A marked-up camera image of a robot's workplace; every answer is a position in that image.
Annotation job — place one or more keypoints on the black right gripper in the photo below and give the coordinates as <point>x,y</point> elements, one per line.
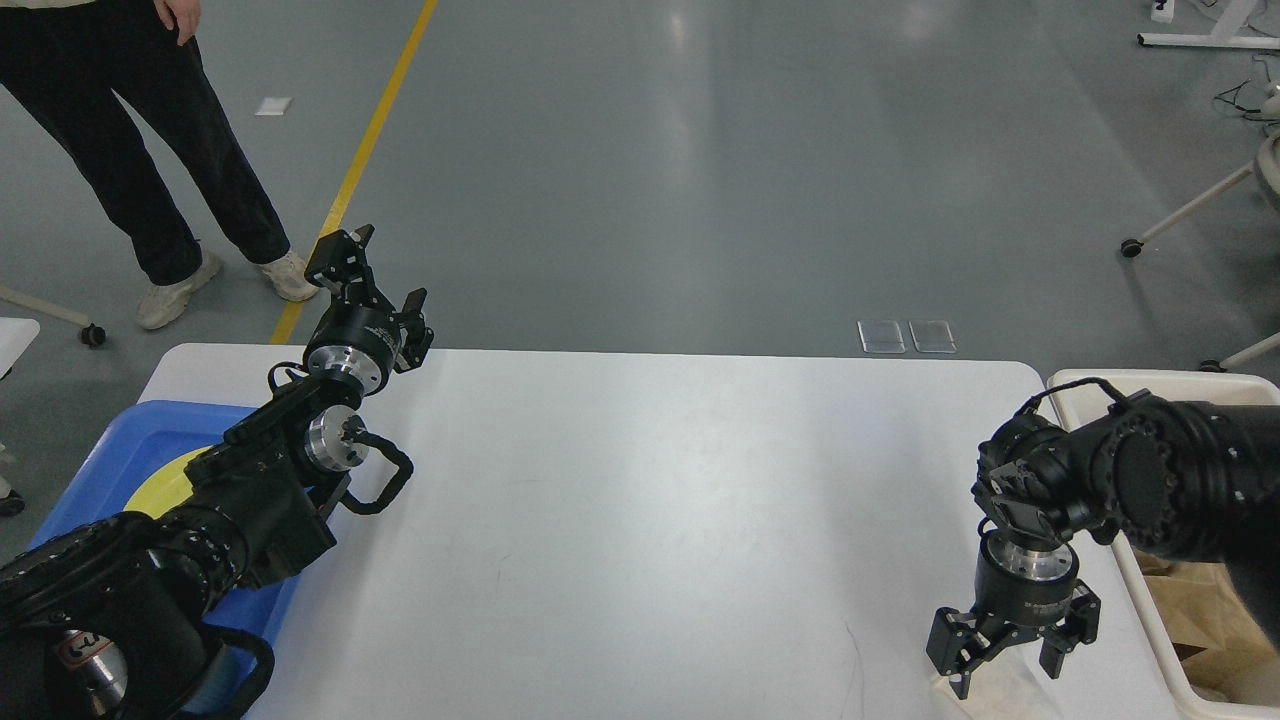
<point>1014,588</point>

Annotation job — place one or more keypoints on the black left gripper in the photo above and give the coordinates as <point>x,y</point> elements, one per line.
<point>362,338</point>

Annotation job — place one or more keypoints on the white paper cup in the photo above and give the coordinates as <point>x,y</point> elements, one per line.
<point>1005,688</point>

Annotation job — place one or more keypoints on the brown paper bag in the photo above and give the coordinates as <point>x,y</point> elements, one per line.
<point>1203,615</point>

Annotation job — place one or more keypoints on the yellow plastic plate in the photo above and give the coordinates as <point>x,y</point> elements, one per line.
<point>166,488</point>

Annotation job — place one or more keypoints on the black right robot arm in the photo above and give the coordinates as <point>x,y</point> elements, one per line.
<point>1187,481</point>

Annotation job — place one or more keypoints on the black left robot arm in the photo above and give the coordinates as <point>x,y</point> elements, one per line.
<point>111,620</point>

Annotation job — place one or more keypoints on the person's hand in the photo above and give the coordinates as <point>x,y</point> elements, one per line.
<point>180,17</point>

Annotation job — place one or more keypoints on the blue plastic tray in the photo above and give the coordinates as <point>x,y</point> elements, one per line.
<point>136,443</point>

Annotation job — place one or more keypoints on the person in black trousers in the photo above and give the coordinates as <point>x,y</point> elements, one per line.
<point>86,71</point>

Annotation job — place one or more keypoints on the white cart frame left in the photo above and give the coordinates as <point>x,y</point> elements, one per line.
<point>18,333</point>

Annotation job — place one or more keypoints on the white desk frame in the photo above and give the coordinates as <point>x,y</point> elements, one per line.
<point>1231,28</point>

